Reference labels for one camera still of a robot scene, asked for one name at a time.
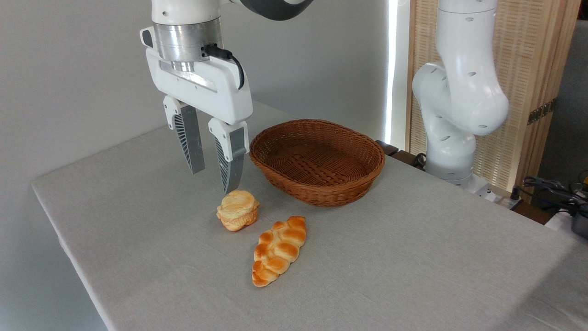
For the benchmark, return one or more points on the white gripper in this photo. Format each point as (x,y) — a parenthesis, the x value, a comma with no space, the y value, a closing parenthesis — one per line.
(216,94)

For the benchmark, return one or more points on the round puff pastry bread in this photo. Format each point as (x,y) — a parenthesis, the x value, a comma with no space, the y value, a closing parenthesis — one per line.
(237,209)

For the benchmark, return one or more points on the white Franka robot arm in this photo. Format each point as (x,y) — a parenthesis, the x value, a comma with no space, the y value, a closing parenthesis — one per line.
(459,92)

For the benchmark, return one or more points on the brown wicker basket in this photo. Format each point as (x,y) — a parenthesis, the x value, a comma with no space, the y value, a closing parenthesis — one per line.
(317,186)

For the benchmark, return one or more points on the braided golden bread loaf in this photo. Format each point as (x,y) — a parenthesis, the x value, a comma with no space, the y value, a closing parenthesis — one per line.
(278,253)

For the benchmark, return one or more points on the light grey tablecloth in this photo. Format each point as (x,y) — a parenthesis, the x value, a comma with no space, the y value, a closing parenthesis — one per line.
(367,266)

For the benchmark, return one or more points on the black power plug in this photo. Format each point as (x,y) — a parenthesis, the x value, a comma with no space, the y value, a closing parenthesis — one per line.
(515,197)

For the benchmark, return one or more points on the metal screen hinge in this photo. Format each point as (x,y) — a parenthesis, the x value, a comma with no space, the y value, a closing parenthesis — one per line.
(542,111)

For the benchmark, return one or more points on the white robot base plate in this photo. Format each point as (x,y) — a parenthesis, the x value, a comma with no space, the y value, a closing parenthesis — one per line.
(480,186)

